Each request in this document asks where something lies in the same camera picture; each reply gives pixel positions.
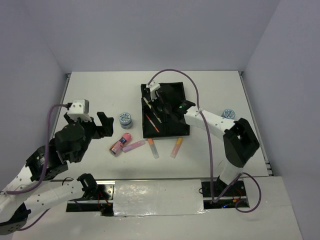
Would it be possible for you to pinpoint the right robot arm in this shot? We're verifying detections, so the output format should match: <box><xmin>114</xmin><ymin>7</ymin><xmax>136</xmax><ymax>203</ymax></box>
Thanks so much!
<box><xmin>144</xmin><ymin>83</ymin><xmax>260</xmax><ymax>196</ymax></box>

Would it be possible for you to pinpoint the pink-capped marker bottle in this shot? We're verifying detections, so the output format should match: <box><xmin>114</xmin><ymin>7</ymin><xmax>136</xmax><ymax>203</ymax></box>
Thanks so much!
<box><xmin>109</xmin><ymin>132</ymin><xmax>132</xmax><ymax>156</ymax></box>

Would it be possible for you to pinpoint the orange-capped clear highlighter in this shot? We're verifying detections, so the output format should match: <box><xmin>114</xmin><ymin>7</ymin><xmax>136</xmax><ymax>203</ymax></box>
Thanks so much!
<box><xmin>147</xmin><ymin>138</ymin><xmax>159</xmax><ymax>159</ymax></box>

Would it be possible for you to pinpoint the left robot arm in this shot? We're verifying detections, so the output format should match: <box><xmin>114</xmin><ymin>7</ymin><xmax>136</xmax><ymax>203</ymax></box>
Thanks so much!
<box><xmin>0</xmin><ymin>112</ymin><xmax>114</xmax><ymax>235</ymax></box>

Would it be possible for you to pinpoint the blue-lidded jar left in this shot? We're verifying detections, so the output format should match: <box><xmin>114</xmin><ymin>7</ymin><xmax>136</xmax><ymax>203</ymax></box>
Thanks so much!
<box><xmin>118</xmin><ymin>112</ymin><xmax>133</xmax><ymax>130</ymax></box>

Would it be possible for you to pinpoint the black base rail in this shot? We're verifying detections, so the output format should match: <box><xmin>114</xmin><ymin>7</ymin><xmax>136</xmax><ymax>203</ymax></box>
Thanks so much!
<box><xmin>66</xmin><ymin>179</ymin><xmax>249</xmax><ymax>217</ymax></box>

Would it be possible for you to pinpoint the blue-lidded jar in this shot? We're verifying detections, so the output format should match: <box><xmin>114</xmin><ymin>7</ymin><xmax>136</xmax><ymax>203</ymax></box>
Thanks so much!
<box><xmin>221</xmin><ymin>108</ymin><xmax>236</xmax><ymax>120</ymax></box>
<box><xmin>118</xmin><ymin>112</ymin><xmax>133</xmax><ymax>130</ymax></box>

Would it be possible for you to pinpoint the yellow thin pen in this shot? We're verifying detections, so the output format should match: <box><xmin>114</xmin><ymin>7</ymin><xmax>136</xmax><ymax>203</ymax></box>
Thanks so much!
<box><xmin>142</xmin><ymin>97</ymin><xmax>162</xmax><ymax>124</ymax></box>

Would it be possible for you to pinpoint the silver tape sheet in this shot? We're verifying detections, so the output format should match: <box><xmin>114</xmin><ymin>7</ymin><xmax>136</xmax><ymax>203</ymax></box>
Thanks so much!
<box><xmin>113</xmin><ymin>179</ymin><xmax>205</xmax><ymax>217</ymax></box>

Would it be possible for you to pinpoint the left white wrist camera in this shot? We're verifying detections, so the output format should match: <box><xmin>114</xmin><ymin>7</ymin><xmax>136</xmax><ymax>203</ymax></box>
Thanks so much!
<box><xmin>67</xmin><ymin>99</ymin><xmax>92</xmax><ymax>122</ymax></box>

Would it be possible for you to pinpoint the black four-compartment organizer tray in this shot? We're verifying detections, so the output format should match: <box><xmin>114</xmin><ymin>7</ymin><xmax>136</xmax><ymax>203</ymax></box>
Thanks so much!
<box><xmin>140</xmin><ymin>84</ymin><xmax>190</xmax><ymax>139</ymax></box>

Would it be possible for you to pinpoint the blue-lidded jar right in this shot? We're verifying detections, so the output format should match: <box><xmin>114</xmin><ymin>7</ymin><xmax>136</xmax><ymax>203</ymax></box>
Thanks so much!
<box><xmin>221</xmin><ymin>108</ymin><xmax>236</xmax><ymax>120</ymax></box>

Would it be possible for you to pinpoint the orange-red thin pen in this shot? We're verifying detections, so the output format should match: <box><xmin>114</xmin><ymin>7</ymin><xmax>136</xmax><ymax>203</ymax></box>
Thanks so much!
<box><xmin>145</xmin><ymin>114</ymin><xmax>160</xmax><ymax>133</ymax></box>

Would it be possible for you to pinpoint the purple highlighter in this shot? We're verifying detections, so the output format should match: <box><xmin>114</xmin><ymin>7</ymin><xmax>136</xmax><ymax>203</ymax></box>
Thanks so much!
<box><xmin>122</xmin><ymin>140</ymin><xmax>146</xmax><ymax>153</ymax></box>

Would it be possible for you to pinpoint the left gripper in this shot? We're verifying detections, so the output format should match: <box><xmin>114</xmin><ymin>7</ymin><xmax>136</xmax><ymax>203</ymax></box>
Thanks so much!
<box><xmin>65</xmin><ymin>111</ymin><xmax>114</xmax><ymax>163</ymax></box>

